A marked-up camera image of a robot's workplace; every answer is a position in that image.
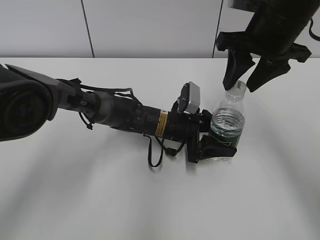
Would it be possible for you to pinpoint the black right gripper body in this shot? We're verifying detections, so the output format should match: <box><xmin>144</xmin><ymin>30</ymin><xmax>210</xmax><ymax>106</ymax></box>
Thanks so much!
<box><xmin>215</xmin><ymin>27</ymin><xmax>312</xmax><ymax>63</ymax></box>

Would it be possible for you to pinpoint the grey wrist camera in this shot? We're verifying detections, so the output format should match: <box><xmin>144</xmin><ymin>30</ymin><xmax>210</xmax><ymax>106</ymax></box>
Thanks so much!
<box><xmin>227</xmin><ymin>0</ymin><xmax>261</xmax><ymax>13</ymax></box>
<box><xmin>177</xmin><ymin>81</ymin><xmax>201</xmax><ymax>115</ymax></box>

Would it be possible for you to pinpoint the white green bottle cap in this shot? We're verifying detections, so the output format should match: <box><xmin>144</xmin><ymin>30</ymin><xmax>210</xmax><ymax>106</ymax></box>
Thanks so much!
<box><xmin>226</xmin><ymin>80</ymin><xmax>247</xmax><ymax>99</ymax></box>

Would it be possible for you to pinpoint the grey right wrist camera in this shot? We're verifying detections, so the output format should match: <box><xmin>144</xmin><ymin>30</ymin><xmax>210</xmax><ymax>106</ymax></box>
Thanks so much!
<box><xmin>227</xmin><ymin>0</ymin><xmax>261</xmax><ymax>13</ymax></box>

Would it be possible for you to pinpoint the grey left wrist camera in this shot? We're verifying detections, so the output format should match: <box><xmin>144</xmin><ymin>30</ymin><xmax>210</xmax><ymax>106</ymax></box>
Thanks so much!
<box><xmin>177</xmin><ymin>81</ymin><xmax>201</xmax><ymax>115</ymax></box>

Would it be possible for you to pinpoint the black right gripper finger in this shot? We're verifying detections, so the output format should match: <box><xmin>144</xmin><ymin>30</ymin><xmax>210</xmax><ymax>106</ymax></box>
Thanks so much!
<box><xmin>246</xmin><ymin>56</ymin><xmax>291</xmax><ymax>93</ymax></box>
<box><xmin>223</xmin><ymin>49</ymin><xmax>255</xmax><ymax>91</ymax></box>

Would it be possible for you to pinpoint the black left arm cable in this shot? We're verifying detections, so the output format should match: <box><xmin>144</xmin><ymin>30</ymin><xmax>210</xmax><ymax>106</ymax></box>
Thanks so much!
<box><xmin>143</xmin><ymin>133</ymin><xmax>187</xmax><ymax>168</ymax></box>

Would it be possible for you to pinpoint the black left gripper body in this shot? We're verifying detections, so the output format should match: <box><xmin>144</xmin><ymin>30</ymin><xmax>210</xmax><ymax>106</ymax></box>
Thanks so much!
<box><xmin>166</xmin><ymin>110</ymin><xmax>208</xmax><ymax>164</ymax></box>

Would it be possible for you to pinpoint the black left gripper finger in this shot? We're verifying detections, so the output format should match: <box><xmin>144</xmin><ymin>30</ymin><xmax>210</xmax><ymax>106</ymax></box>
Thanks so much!
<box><xmin>198</xmin><ymin>135</ymin><xmax>237</xmax><ymax>162</ymax></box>
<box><xmin>201</xmin><ymin>109</ymin><xmax>212</xmax><ymax>132</ymax></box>

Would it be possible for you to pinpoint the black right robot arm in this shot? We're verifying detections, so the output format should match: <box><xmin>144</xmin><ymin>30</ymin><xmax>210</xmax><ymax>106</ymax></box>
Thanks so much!
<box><xmin>215</xmin><ymin>0</ymin><xmax>320</xmax><ymax>92</ymax></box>

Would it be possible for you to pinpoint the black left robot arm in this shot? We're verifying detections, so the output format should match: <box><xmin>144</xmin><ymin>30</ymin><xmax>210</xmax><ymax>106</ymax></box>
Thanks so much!
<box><xmin>0</xmin><ymin>64</ymin><xmax>237</xmax><ymax>163</ymax></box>

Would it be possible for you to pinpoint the clear water bottle green label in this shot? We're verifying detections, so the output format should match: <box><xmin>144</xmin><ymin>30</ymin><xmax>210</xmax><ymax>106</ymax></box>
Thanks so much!
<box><xmin>210</xmin><ymin>90</ymin><xmax>245</xmax><ymax>148</ymax></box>

